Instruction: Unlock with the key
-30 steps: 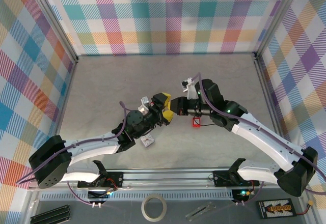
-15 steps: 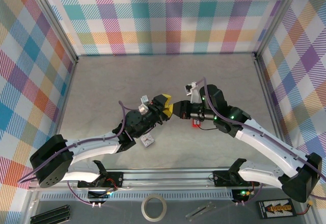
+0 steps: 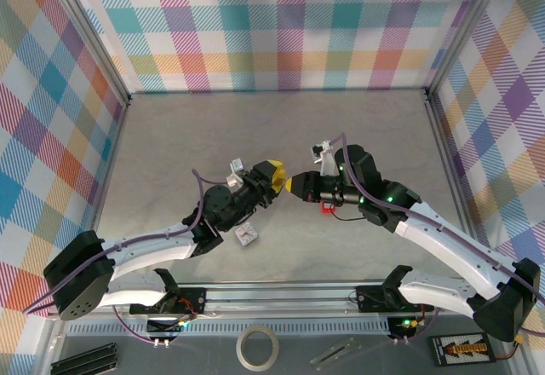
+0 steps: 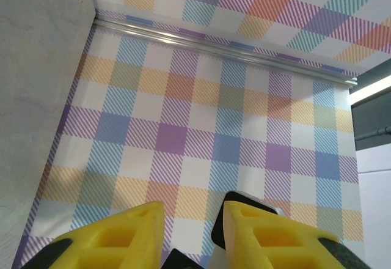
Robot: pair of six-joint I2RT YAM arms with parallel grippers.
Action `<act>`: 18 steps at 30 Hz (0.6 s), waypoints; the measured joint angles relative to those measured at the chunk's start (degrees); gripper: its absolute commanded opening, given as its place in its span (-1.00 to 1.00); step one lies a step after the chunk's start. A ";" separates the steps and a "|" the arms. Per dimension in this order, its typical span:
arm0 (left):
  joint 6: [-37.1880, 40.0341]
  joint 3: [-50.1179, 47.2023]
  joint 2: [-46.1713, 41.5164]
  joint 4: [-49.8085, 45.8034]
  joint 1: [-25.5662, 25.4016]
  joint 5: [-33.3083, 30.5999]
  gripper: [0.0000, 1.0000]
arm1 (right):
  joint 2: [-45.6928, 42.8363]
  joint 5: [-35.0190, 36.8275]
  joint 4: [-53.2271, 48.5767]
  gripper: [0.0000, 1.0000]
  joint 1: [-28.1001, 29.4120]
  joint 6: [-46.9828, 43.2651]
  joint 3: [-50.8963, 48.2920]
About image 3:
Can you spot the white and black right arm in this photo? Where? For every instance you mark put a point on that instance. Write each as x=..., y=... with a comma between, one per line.
x=451, y=247

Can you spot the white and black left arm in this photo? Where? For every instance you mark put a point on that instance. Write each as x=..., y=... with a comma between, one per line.
x=153, y=249

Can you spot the small white square clock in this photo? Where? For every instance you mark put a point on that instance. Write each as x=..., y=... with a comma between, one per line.
x=246, y=233

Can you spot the small black controller board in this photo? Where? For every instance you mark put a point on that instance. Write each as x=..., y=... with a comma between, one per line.
x=404, y=326
x=166, y=327

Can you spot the roll of clear tape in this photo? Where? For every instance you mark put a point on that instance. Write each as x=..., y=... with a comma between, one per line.
x=239, y=347

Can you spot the black bars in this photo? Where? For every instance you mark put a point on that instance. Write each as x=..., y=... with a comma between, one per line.
x=85, y=360

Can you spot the black charger board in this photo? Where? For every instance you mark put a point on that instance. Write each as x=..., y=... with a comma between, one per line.
x=462, y=351

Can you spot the aluminium right side rail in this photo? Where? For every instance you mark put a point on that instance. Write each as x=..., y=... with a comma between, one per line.
x=447, y=157

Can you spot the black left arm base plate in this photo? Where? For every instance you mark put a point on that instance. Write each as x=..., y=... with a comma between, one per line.
x=193, y=300

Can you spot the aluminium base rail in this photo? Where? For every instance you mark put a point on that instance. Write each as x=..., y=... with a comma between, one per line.
x=277, y=298

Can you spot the aluminium left side rail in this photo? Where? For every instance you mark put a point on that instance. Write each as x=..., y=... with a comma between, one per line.
x=114, y=145

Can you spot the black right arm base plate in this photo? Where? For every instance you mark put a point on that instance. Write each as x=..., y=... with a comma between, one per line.
x=370, y=300

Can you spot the aluminium right corner post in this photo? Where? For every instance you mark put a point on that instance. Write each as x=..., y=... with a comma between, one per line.
x=464, y=30

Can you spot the aluminium corner post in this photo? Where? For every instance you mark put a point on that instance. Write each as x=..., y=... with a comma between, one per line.
x=464, y=30
x=87, y=30

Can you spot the aluminium left corner post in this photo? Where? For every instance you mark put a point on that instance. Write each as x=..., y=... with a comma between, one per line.
x=87, y=30

